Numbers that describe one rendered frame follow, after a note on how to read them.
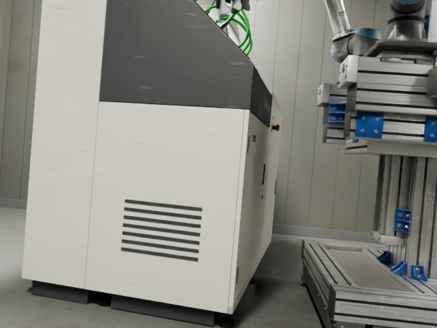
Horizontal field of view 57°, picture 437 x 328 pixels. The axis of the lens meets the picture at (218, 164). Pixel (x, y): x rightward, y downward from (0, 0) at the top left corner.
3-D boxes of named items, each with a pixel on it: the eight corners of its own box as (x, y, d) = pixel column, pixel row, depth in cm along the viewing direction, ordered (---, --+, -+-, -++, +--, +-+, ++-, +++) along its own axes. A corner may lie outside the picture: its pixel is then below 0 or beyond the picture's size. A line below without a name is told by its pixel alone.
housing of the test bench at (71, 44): (82, 307, 155) (113, -87, 153) (19, 295, 161) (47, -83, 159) (189, 240, 292) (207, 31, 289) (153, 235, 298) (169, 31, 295)
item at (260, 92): (251, 110, 145) (255, 66, 144) (238, 110, 146) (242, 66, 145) (268, 126, 205) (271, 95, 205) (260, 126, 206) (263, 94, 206)
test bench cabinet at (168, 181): (230, 334, 142) (249, 109, 140) (82, 308, 155) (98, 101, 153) (257, 279, 210) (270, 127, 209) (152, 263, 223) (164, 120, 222)
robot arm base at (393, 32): (416, 56, 147) (419, 29, 147) (435, 45, 132) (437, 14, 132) (374, 54, 149) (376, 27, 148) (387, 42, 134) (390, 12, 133)
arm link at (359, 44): (363, 53, 182) (367, 22, 182) (344, 58, 195) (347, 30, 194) (385, 56, 186) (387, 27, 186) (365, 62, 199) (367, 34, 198)
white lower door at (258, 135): (236, 303, 144) (251, 111, 143) (229, 302, 145) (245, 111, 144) (259, 261, 207) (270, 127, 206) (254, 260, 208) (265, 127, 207)
